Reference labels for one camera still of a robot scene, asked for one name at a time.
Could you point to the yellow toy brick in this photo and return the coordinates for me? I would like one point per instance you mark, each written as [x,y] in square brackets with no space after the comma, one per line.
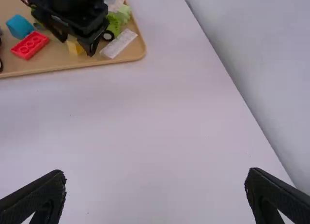
[73,48]

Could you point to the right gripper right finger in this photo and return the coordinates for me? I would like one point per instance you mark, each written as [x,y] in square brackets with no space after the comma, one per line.
[261,190]

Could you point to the long red toy brick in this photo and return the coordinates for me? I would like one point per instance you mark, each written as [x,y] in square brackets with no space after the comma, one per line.
[29,46]

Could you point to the tan tray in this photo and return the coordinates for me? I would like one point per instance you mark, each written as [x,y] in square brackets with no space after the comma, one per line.
[72,60]

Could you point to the pale green toy brick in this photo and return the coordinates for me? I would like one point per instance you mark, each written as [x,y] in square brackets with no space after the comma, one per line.
[126,13]

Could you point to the blue toy brick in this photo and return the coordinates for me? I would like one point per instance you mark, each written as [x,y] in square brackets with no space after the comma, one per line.
[19,26]

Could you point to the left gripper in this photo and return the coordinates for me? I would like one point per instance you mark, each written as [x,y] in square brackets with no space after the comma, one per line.
[77,11]

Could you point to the long white toy brick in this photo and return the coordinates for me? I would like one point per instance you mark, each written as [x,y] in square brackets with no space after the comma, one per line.
[118,43]

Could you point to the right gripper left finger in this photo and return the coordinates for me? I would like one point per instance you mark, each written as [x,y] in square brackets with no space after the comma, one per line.
[48,192]

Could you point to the green wheeled toy brick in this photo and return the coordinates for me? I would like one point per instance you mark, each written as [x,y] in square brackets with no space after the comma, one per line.
[115,24]

